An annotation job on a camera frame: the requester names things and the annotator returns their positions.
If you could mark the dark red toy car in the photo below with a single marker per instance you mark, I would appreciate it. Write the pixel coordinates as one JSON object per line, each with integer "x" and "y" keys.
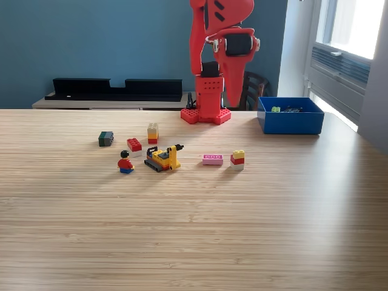
{"x": 291, "y": 109}

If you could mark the window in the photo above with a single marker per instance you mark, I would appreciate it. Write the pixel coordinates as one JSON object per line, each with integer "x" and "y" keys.
{"x": 351, "y": 24}

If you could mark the dark green grey brick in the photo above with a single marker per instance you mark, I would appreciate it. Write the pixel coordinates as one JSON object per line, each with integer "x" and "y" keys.
{"x": 105, "y": 139}

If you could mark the grey window vent unit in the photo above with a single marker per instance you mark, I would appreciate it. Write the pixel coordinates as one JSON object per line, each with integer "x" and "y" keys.
{"x": 339, "y": 82}

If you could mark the tan yellow red brick stack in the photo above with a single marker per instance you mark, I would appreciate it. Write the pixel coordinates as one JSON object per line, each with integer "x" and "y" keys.
{"x": 152, "y": 133}

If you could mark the pink flat brick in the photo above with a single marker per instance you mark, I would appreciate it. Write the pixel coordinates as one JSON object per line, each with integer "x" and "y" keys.
{"x": 212, "y": 159}

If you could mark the green brick stack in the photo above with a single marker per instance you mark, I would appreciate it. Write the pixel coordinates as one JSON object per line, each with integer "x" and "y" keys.
{"x": 276, "y": 109}

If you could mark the toy figure red shirt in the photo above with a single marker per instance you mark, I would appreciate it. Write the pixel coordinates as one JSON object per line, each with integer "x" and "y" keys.
{"x": 125, "y": 163}

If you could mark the black cone plug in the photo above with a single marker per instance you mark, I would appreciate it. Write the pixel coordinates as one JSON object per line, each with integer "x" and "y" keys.
{"x": 223, "y": 103}

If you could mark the yellow red white brick stack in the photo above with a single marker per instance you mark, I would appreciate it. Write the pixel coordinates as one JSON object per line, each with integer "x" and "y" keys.
{"x": 237, "y": 160}

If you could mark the yellow toy digger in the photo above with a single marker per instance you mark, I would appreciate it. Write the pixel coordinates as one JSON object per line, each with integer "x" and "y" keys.
{"x": 162, "y": 159}

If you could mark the dark wooden chair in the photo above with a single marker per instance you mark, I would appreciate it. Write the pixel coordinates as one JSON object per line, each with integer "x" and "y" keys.
{"x": 256, "y": 88}

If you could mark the blue plastic bin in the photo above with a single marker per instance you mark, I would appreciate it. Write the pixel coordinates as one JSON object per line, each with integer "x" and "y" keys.
{"x": 291, "y": 124}

